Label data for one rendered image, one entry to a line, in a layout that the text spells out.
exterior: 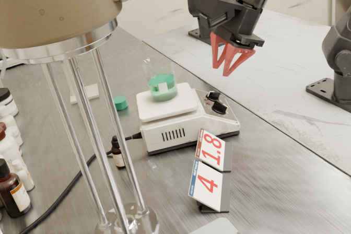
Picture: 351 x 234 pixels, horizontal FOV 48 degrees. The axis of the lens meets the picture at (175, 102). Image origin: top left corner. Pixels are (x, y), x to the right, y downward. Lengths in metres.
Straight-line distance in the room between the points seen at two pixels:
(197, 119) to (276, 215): 0.25
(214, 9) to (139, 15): 1.62
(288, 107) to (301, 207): 0.30
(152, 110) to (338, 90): 0.39
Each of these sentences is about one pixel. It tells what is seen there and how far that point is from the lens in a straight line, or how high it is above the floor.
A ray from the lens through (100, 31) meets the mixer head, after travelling 0.29.
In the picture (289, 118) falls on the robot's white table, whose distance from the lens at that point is 0.86.
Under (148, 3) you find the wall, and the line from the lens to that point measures 2.33.
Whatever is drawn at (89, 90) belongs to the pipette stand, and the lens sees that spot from 1.15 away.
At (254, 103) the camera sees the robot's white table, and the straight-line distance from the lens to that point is 0.93.
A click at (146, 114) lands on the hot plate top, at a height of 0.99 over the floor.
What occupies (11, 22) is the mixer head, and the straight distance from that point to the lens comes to 0.27.
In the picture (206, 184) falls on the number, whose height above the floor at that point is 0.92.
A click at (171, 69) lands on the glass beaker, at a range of 0.78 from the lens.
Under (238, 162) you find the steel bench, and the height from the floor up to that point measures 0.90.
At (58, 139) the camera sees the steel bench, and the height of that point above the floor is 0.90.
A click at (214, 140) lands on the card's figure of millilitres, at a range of 0.78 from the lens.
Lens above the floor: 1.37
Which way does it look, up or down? 28 degrees down
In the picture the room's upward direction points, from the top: 12 degrees counter-clockwise
